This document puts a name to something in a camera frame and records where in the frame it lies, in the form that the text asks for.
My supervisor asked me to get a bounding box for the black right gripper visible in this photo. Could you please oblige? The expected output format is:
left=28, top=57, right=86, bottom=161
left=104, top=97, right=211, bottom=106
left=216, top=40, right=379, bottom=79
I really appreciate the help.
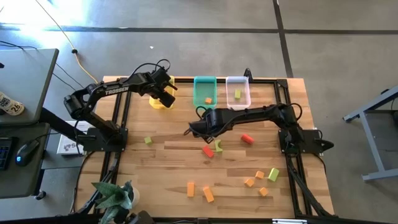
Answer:
left=186, top=119, right=226, bottom=144

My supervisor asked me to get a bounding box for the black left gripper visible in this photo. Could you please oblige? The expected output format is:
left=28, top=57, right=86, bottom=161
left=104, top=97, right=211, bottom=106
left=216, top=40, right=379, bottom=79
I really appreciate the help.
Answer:
left=151, top=67, right=178, bottom=93

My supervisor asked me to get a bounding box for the red rectangular wooden block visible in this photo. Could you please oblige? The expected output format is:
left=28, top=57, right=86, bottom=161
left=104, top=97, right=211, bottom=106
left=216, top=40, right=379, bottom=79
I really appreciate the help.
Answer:
left=201, top=146, right=215, bottom=159

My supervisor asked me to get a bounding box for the yellow plastic bin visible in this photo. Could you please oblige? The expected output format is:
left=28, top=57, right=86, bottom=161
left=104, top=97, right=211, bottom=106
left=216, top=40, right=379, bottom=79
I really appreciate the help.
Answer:
left=148, top=75, right=175, bottom=110

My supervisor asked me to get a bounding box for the teal plastic bin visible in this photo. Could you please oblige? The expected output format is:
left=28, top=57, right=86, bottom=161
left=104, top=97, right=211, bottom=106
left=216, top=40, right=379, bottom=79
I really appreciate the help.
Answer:
left=193, top=75, right=218, bottom=110

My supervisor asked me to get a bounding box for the red wooden cylinder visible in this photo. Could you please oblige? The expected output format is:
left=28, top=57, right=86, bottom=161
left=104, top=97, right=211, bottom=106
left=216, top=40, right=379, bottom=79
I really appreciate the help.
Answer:
left=240, top=133, right=255, bottom=145

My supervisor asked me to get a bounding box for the clear plastic bin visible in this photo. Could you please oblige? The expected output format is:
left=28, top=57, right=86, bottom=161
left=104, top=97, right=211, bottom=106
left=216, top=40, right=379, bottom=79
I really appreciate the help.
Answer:
left=225, top=75, right=252, bottom=111

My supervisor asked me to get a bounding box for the green long wooden block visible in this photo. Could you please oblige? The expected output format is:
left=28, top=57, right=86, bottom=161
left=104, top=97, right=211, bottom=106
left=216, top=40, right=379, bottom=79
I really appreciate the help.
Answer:
left=267, top=167, right=280, bottom=182

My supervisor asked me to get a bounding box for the green potted plant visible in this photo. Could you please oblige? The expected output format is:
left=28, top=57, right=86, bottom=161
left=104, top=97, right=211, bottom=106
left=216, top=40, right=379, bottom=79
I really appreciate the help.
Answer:
left=91, top=179, right=141, bottom=224

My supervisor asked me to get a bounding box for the white printed box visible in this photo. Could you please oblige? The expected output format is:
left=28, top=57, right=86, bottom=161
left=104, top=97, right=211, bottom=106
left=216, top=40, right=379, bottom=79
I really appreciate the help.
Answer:
left=57, top=121, right=91, bottom=156

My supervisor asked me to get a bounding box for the grey desk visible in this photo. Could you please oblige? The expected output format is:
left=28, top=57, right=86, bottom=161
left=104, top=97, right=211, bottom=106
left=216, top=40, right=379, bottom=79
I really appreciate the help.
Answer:
left=0, top=48, right=60, bottom=127

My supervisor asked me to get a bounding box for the black computer mouse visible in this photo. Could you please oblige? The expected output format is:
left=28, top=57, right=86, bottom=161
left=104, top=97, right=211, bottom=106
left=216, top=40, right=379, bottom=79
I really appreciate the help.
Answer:
left=15, top=139, right=40, bottom=167

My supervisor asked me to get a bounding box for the white printed can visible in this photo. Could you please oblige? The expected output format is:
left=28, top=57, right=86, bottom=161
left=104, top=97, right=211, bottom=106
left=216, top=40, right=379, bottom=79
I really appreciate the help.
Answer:
left=0, top=91, right=25, bottom=116

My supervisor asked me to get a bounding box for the black keyboard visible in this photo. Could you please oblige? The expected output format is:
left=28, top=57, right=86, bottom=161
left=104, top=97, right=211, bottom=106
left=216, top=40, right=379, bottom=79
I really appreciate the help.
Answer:
left=0, top=136, right=12, bottom=171

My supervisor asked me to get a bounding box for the dark desk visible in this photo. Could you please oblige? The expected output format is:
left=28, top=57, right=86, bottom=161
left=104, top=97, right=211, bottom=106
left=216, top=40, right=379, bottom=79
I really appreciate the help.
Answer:
left=0, top=122, right=52, bottom=200

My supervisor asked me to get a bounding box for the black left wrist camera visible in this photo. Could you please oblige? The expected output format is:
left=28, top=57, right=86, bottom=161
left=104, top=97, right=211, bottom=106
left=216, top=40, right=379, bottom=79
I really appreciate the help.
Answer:
left=157, top=89, right=177, bottom=109

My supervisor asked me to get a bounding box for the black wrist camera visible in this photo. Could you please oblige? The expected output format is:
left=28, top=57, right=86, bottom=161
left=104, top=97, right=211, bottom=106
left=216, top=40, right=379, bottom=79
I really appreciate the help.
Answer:
left=157, top=89, right=177, bottom=109
left=203, top=108, right=225, bottom=126

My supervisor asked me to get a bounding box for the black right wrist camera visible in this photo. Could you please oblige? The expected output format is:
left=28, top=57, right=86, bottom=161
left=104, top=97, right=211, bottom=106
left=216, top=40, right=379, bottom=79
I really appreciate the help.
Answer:
left=203, top=108, right=225, bottom=126

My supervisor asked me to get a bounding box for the yellow extension cable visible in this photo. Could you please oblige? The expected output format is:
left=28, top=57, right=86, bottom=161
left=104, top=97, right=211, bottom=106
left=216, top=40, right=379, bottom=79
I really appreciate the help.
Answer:
left=34, top=0, right=99, bottom=84

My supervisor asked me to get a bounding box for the metal frame side table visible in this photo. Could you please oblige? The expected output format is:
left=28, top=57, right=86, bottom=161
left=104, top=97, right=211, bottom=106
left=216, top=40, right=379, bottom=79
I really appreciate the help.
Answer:
left=343, top=85, right=398, bottom=182

